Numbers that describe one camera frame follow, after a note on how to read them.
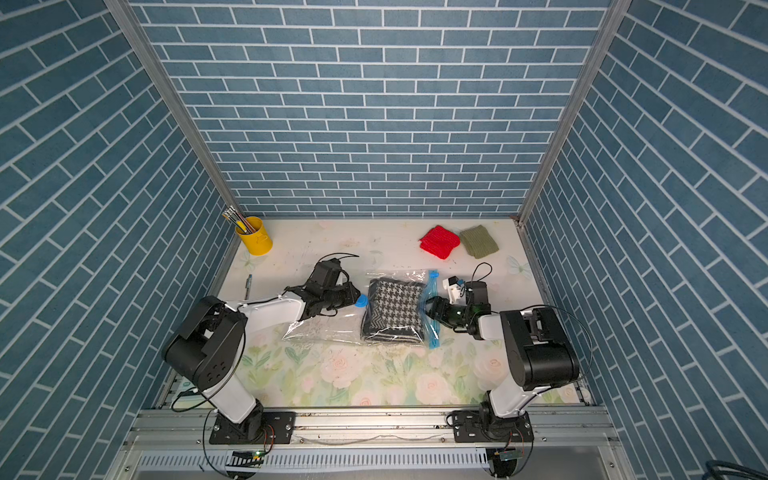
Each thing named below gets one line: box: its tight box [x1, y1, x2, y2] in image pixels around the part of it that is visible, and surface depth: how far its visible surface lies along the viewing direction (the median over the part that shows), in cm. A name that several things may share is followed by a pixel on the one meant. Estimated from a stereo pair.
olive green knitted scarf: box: [460, 224, 499, 259], surface depth 111 cm
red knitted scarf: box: [419, 225, 461, 260], surface depth 112 cm
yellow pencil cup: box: [235, 216, 273, 256], surface depth 108 cm
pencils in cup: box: [221, 205, 257, 234], surface depth 104 cm
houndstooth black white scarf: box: [361, 278, 425, 344], surface depth 93 cm
